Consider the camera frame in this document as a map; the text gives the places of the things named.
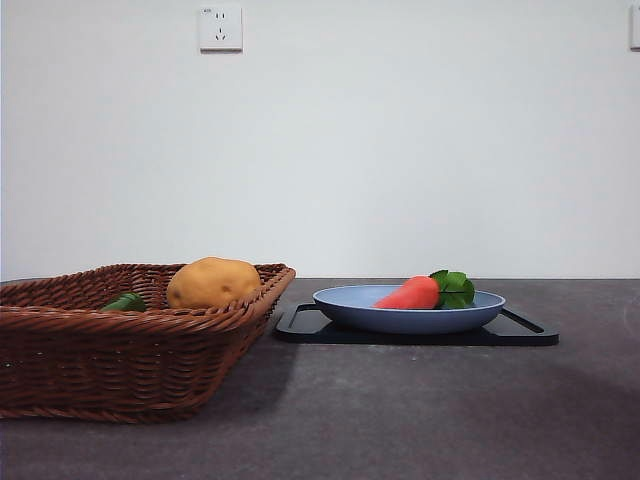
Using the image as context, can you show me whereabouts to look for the orange carrot with green leaves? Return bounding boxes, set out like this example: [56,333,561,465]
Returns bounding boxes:
[373,270,476,310]

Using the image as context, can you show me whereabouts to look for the blue round plate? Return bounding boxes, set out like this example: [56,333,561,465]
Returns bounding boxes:
[312,284,507,335]

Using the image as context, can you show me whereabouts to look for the black flat tray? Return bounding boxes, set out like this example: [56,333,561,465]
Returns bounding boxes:
[273,302,560,346]

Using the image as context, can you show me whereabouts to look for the yellow-brown potato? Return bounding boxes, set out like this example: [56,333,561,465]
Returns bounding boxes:
[166,256,262,310]

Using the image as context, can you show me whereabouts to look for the green vegetable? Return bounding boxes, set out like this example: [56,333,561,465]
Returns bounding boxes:
[101,292,147,313]

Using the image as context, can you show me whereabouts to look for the brown wicker basket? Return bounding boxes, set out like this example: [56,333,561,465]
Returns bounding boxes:
[0,263,297,425]

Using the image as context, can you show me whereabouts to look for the white wall socket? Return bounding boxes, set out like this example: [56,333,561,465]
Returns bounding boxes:
[199,5,244,53]

